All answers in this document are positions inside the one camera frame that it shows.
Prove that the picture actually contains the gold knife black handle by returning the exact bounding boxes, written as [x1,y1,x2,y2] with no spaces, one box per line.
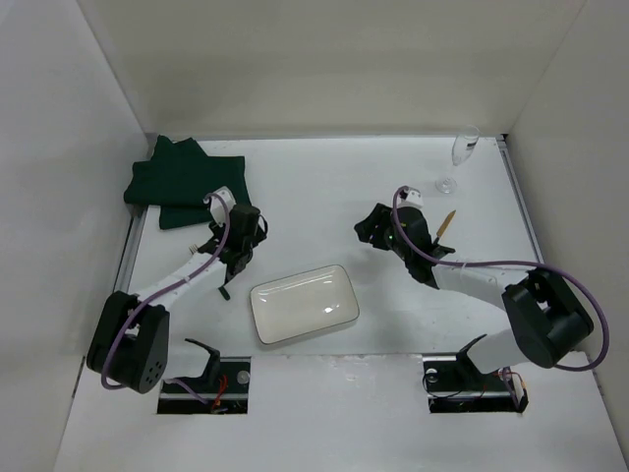
[433,210,456,244]

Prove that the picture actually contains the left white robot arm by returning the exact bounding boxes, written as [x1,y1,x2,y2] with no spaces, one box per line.
[86,204,268,394]

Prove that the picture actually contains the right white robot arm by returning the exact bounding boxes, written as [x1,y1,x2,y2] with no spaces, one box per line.
[354,204,594,376]

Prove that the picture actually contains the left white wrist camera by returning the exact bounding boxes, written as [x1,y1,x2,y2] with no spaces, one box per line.
[203,186,236,225]

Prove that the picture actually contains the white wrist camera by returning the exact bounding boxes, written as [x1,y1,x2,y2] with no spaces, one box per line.
[398,187,424,209]
[203,186,236,225]

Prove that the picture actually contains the left aluminium table rail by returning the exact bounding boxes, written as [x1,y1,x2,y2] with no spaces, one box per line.
[113,206,146,292]

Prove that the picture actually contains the gold fork dark handle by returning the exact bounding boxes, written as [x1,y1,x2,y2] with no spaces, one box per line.
[218,284,231,301]

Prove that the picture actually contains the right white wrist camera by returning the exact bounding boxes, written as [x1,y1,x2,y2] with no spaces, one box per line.
[398,187,424,209]

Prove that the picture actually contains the white rectangular plate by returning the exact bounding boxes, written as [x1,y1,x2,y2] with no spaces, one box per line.
[250,265,360,345]

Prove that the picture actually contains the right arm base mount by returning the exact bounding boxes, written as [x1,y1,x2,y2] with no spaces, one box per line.
[422,355,529,414]

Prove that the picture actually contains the clear champagne flute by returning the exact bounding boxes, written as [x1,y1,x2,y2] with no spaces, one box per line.
[435,125,481,195]

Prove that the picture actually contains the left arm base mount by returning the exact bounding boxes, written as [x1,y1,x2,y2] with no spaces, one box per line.
[156,338,252,416]

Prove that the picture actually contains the dark green cloth placemat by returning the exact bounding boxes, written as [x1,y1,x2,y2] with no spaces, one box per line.
[124,136,251,230]

